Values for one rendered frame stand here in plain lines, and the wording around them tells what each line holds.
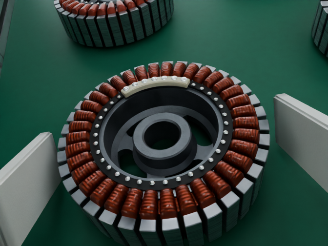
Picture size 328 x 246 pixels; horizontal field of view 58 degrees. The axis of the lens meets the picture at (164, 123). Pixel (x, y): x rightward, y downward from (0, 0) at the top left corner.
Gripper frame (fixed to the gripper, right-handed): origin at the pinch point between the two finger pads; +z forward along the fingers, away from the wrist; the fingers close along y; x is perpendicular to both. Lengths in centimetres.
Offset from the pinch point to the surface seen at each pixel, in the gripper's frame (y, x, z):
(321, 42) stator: 12.3, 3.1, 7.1
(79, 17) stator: -5.8, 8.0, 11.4
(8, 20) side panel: -15.6, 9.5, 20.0
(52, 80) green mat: -9.0, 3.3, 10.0
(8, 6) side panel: -16.0, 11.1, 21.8
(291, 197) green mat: 6.2, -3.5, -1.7
